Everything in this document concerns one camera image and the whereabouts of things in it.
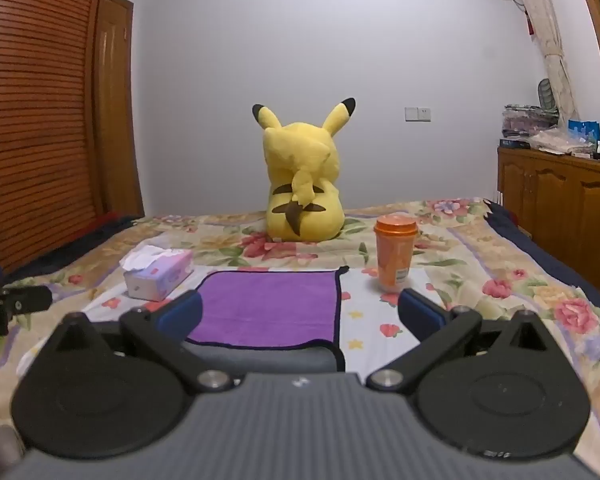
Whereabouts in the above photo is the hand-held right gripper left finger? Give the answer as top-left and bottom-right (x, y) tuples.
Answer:
(45, 289), (236, 395)

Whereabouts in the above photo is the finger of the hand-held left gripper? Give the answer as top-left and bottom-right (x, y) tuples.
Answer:
(0, 284), (54, 337)

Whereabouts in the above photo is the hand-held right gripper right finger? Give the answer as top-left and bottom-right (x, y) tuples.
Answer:
(365, 288), (556, 395)

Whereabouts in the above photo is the purple towel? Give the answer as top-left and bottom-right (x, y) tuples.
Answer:
(185, 266), (350, 350)

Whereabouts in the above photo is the grey towel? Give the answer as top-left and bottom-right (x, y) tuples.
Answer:
(184, 340), (347, 375)

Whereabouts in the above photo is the tissue pack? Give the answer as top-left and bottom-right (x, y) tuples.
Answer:
(118, 246), (195, 302)

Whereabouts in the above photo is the orange lidded cup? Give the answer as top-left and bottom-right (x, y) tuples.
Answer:
(373, 214), (420, 294)

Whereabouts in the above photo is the floral bed sheet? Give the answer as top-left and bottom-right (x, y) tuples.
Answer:
(0, 197), (600, 461)

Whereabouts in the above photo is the yellow plush toy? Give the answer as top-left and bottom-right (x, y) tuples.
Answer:
(252, 97), (357, 242)

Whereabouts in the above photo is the wooden cabinet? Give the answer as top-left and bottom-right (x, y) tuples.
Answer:
(497, 146), (600, 292)

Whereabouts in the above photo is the wooden louvered wardrobe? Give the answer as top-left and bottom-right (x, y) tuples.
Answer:
(0, 0), (112, 273)

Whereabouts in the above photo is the wooden door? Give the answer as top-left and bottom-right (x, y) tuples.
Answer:
(94, 0), (146, 219)

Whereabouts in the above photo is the clutter on cabinet top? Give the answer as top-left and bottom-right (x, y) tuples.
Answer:
(500, 104), (561, 150)

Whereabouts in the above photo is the blue box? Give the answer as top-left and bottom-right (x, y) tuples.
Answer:
(567, 119), (600, 145)

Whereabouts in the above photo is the patterned curtain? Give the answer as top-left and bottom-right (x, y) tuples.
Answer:
(502, 0), (581, 128)

